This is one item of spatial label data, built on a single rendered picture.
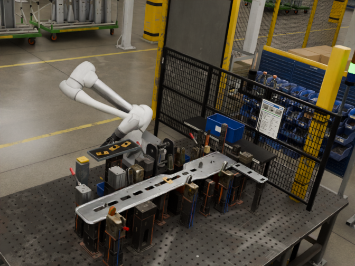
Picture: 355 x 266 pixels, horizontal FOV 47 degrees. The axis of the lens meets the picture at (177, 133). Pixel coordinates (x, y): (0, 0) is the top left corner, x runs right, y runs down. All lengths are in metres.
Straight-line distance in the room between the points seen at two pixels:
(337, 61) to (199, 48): 2.57
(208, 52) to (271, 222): 2.68
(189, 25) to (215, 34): 0.46
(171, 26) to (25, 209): 3.48
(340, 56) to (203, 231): 1.57
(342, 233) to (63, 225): 2.92
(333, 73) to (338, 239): 2.01
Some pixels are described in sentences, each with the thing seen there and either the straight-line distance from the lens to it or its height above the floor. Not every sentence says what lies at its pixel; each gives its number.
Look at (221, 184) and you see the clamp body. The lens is 3.14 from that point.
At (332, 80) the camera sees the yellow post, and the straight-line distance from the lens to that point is 3.21.
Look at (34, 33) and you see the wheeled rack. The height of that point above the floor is 0.27.
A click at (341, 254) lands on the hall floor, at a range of 4.45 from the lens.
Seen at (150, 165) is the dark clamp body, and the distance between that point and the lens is 2.99.
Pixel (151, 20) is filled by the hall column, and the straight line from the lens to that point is 10.60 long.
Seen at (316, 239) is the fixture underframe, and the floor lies 0.23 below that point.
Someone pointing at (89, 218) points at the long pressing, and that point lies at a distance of 2.56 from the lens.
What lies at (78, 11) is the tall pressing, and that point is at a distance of 10.75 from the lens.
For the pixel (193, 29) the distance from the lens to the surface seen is 5.46.
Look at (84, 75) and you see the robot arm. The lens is 3.34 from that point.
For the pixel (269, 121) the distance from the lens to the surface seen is 3.50.
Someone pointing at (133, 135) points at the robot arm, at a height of 1.03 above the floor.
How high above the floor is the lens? 2.58
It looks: 26 degrees down
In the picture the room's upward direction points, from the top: 8 degrees clockwise
